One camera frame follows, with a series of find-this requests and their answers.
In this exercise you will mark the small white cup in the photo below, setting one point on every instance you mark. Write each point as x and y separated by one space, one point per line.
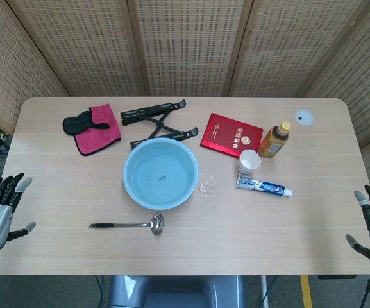
249 162

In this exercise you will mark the yellow floor tape strip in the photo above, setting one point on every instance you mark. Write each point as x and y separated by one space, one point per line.
306 292

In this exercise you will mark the black folding laptop stand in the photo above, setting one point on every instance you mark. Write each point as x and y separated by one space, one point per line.
159 120

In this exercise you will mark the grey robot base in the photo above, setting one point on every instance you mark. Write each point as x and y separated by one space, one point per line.
178 292

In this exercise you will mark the pink microfiber cloth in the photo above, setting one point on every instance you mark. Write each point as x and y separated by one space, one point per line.
99 131

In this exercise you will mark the woven bamboo folding screen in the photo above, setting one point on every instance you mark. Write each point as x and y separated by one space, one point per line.
184 48

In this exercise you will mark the crumpled clear wrapper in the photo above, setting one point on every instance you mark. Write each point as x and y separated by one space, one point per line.
205 187

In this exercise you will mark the red booklet with gold print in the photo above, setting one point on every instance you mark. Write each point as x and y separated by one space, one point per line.
231 134

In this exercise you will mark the yellow-capped tea bottle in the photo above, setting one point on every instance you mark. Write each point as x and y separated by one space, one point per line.
274 141

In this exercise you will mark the light blue plastic basin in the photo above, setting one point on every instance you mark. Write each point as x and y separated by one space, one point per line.
160 174

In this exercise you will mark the blue white toothpaste tube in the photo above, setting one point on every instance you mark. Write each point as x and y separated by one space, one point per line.
261 185

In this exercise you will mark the white round lid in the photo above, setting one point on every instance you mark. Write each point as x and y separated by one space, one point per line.
304 116

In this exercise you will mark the black mitt glove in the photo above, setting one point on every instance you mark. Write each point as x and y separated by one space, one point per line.
82 123

